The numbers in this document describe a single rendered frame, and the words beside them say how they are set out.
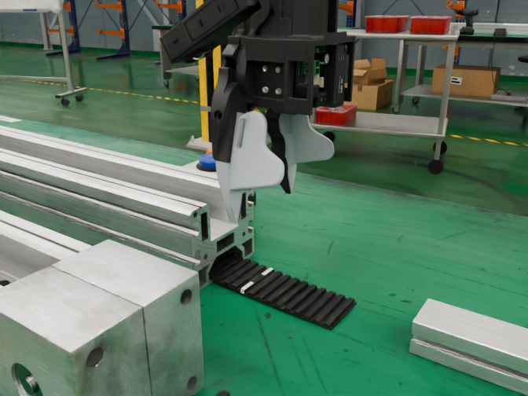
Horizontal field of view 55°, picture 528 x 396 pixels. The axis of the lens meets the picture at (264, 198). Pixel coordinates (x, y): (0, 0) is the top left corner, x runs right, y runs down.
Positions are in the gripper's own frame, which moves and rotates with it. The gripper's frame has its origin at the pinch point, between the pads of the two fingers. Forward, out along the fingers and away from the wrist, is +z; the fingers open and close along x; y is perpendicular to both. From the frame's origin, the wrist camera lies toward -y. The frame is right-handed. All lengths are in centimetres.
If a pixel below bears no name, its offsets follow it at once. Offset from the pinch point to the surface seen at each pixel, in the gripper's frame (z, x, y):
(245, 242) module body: 8.5, 5.5, -5.4
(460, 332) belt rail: 6.9, -0.6, 19.0
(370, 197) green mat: 9.8, 29.6, -0.7
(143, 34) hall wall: 42, 740, -804
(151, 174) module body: 2.0, 3.1, -16.9
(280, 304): 9.3, -1.7, 3.8
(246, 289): 9.2, -1.6, -0.1
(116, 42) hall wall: 59, 739, -887
